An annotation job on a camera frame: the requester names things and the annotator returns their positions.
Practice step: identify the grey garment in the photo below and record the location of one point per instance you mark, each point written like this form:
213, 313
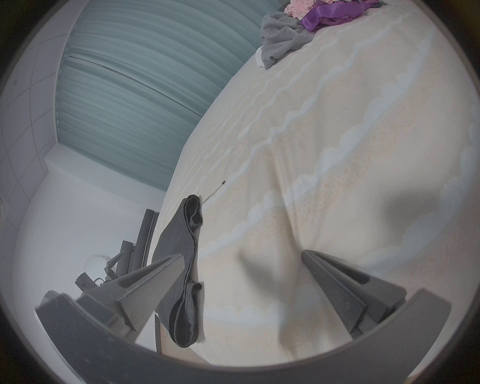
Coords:
281, 37

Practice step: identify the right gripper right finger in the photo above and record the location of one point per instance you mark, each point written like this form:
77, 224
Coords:
360, 296

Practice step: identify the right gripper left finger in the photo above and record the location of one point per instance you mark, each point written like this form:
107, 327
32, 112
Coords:
112, 303

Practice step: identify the pink garment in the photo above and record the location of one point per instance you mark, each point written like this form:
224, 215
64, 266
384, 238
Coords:
298, 6

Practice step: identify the purple garment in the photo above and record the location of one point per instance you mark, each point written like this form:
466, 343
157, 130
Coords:
330, 13

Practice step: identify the black chest of drawers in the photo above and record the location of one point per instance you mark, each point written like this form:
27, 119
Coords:
144, 232

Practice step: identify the bed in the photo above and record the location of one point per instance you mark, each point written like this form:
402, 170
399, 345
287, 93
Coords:
337, 168

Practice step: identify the blue-green curtain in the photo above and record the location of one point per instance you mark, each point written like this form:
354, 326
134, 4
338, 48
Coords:
168, 48
123, 138

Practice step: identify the black T-shirt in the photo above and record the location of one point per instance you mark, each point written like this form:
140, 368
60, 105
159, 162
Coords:
180, 240

